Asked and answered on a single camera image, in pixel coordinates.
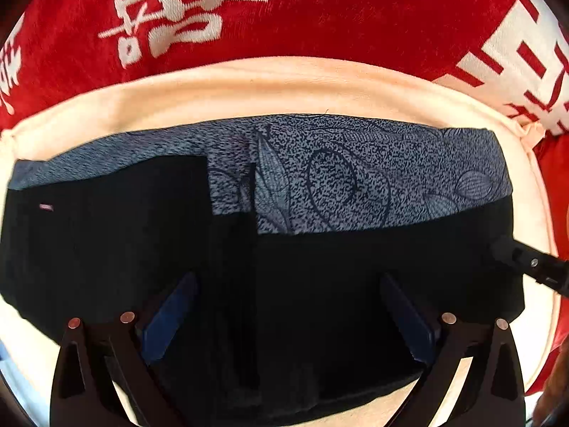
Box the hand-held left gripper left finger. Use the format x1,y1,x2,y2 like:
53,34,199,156
50,270,199,427

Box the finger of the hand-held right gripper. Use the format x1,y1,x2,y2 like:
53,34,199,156
488,235,569,297

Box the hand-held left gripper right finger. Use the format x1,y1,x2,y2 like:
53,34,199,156
380,271,527,427

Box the black pants with blue stripes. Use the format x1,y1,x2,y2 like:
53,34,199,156
0,114,526,426

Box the cream towel blanket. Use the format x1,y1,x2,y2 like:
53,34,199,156
0,56,562,427

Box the red printed blanket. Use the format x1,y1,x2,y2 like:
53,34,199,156
0,0,569,136

